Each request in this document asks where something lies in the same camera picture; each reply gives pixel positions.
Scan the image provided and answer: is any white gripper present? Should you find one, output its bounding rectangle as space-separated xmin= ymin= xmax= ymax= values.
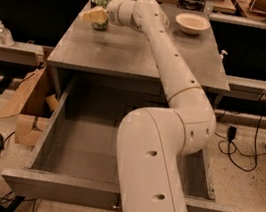
xmin=82 ymin=0 xmax=135 ymax=27

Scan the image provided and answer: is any green soda can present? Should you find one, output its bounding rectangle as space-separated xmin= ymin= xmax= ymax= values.
xmin=90 ymin=0 xmax=109 ymax=31

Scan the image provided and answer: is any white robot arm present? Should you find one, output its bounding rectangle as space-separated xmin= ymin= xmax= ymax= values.
xmin=80 ymin=0 xmax=216 ymax=212

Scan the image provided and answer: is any grey open top drawer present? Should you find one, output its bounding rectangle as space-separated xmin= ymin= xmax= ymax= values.
xmin=0 ymin=62 xmax=254 ymax=212

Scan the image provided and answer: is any grey cabinet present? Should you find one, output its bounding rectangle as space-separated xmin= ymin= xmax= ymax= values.
xmin=40 ymin=0 xmax=242 ymax=127

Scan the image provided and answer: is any white bowl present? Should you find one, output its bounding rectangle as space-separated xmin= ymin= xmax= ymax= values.
xmin=175 ymin=13 xmax=211 ymax=35

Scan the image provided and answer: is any clear sanitizer bottle right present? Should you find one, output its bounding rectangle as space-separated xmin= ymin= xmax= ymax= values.
xmin=0 ymin=21 xmax=15 ymax=47

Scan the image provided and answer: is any cardboard box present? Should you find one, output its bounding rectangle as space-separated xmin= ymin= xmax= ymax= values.
xmin=0 ymin=48 xmax=58 ymax=147

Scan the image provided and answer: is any small white pump bottle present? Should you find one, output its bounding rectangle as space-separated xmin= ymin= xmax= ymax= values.
xmin=220 ymin=50 xmax=228 ymax=63

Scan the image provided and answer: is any black power adapter right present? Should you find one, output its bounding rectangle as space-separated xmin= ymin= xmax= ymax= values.
xmin=227 ymin=126 xmax=237 ymax=141

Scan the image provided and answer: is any black floor cable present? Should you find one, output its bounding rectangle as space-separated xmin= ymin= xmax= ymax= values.
xmin=207 ymin=91 xmax=266 ymax=176

